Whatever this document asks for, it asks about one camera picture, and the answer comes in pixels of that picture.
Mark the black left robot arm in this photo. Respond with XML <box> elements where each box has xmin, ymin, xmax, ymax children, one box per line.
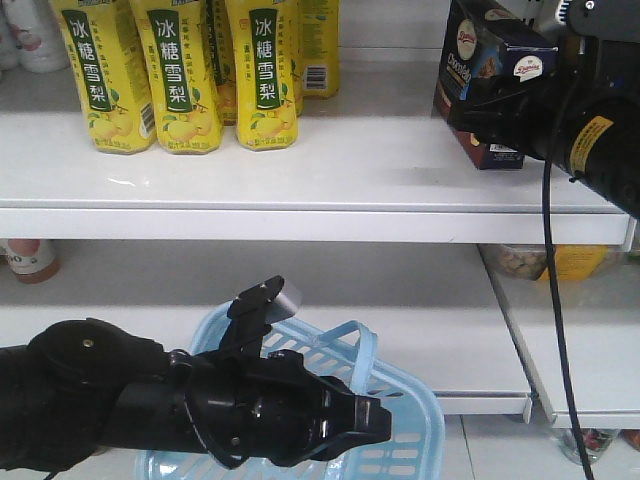
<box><xmin>1</xmin><ymin>319</ymin><xmax>392</xmax><ymax>475</ymax></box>

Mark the clear glass jar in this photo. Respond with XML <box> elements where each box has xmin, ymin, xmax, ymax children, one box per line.
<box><xmin>559</xmin><ymin>428</ymin><xmax>621</xmax><ymax>464</ymax></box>

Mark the chocolate cookie box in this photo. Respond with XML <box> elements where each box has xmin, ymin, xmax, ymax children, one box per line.
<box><xmin>432</xmin><ymin>0</ymin><xmax>560</xmax><ymax>171</ymax></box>

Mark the white pink drink bottle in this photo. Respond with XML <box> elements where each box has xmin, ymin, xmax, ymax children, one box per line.
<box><xmin>2</xmin><ymin>0</ymin><xmax>69</xmax><ymax>74</ymax></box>

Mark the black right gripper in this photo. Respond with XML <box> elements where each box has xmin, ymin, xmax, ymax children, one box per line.
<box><xmin>457</xmin><ymin>35</ymin><xmax>600</xmax><ymax>165</ymax></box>

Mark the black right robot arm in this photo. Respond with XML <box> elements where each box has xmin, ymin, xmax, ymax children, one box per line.
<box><xmin>434</xmin><ymin>1</ymin><xmax>639</xmax><ymax>217</ymax></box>

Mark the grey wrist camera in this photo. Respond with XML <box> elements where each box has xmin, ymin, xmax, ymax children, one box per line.
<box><xmin>266</xmin><ymin>277</ymin><xmax>303</xmax><ymax>324</ymax></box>

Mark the light blue plastic basket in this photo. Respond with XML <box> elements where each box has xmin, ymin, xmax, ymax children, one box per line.
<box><xmin>134</xmin><ymin>318</ymin><xmax>445</xmax><ymax>479</ymax></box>

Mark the yellow label snack tub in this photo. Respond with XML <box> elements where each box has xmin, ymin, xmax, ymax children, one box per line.
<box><xmin>479</xmin><ymin>244</ymin><xmax>626</xmax><ymax>281</ymax></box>

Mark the peach drink bottle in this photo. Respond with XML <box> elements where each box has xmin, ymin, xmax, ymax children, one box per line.
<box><xmin>1</xmin><ymin>239</ymin><xmax>61</xmax><ymax>284</ymax></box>

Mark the white store shelving unit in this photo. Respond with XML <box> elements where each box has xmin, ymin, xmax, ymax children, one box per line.
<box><xmin>0</xmin><ymin>0</ymin><xmax>640</xmax><ymax>431</ymax></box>

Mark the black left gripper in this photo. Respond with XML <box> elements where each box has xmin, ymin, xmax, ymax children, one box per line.
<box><xmin>187</xmin><ymin>350</ymin><xmax>392</xmax><ymax>468</ymax></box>

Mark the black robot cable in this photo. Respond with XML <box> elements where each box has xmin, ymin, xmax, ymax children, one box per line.
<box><xmin>542</xmin><ymin>157</ymin><xmax>596</xmax><ymax>480</ymax></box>

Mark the yellow pear drink bottle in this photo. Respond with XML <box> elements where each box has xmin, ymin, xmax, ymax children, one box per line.
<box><xmin>129</xmin><ymin>0</ymin><xmax>223</xmax><ymax>155</ymax></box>
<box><xmin>300</xmin><ymin>0</ymin><xmax>340</xmax><ymax>98</ymax></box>
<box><xmin>225</xmin><ymin>1</ymin><xmax>298</xmax><ymax>151</ymax></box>
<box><xmin>51</xmin><ymin>1</ymin><xmax>156</xmax><ymax>155</ymax></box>

